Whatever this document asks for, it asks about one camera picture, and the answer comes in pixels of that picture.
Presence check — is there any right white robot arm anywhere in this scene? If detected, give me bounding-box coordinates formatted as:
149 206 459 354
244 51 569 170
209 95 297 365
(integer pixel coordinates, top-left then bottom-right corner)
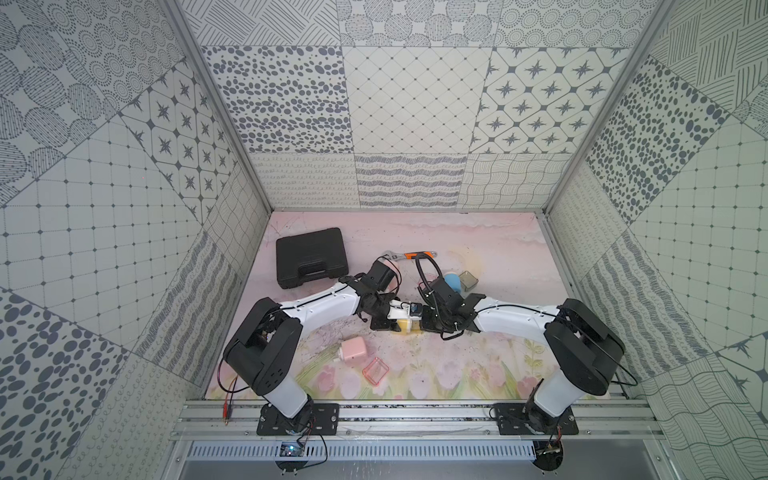
418 279 626 431

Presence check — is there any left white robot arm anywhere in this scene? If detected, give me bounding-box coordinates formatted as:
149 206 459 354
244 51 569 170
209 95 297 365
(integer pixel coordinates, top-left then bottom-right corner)
222 276 426 426

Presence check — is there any blue pencil sharpener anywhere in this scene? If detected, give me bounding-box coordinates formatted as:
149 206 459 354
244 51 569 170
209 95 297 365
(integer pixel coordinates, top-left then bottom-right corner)
443 272 462 293

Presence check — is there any grey transparent tray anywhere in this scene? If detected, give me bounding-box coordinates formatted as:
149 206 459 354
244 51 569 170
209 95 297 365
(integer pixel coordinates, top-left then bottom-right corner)
459 271 479 292

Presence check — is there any pink pencil sharpener near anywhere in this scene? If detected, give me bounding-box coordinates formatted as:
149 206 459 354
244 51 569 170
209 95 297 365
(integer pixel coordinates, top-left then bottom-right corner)
338 336 369 363

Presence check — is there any pink transparent tray near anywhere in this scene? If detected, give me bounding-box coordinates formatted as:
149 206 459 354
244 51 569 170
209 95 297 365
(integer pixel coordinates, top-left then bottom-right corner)
362 357 390 386

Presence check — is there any pink floral table mat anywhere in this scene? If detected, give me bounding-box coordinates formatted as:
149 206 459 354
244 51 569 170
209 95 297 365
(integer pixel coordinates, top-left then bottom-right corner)
235 212 567 400

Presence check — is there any black plastic tool case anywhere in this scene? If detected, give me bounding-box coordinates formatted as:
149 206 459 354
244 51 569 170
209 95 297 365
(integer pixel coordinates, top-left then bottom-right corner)
275 227 349 289

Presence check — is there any orange handled adjustable wrench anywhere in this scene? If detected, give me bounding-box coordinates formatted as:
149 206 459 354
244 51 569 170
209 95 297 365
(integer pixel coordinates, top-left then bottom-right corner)
382 251 437 261

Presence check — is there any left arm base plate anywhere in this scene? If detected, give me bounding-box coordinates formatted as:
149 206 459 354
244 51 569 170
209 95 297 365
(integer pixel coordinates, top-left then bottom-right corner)
257 401 340 436

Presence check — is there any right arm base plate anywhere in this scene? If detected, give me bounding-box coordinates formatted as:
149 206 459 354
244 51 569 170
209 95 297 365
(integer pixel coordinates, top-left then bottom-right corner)
489 403 579 435

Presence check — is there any aluminium mounting rail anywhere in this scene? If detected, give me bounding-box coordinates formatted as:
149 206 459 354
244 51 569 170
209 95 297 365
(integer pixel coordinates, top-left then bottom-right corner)
170 399 662 440

